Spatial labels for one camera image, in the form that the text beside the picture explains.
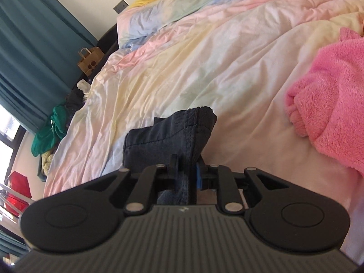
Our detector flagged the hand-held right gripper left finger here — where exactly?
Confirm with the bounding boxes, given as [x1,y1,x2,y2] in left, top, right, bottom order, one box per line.
[84,154,180,215]

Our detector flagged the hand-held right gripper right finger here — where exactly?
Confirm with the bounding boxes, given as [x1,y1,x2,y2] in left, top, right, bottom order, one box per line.
[196,155,291,214]

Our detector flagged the black denim pants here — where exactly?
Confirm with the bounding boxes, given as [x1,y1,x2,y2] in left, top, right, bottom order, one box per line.
[123,106,218,205]

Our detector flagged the black clothes pile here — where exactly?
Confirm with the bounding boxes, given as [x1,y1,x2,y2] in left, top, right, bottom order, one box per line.
[64,88,86,111]

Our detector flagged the bed with pink sheet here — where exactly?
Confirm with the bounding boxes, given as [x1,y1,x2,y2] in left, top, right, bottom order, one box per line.
[43,0,364,265]

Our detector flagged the cream knit garment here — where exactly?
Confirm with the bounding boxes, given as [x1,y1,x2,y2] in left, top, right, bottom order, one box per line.
[40,149,57,177]

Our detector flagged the green garment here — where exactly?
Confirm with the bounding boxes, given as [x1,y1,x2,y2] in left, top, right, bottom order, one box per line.
[31,102,69,157]

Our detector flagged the brown paper bag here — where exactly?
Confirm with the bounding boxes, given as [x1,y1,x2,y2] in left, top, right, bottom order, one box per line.
[77,46,103,77]

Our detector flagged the black armchair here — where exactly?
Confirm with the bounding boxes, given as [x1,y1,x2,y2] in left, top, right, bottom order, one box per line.
[67,24,120,103]

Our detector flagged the pink fleece garment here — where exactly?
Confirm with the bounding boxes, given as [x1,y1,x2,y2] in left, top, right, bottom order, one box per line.
[286,27,364,177]

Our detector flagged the red cloth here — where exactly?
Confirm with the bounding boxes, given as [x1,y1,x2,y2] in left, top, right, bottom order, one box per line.
[5,171,32,212]

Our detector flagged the black framed window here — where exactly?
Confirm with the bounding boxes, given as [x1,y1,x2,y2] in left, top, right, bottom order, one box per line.
[0,104,27,194]

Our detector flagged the teal curtain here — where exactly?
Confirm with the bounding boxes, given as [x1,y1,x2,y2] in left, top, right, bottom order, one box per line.
[0,229,29,258]
[0,0,99,135]

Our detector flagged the grey wall socket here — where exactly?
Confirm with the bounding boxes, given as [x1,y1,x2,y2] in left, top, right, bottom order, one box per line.
[113,0,128,14]

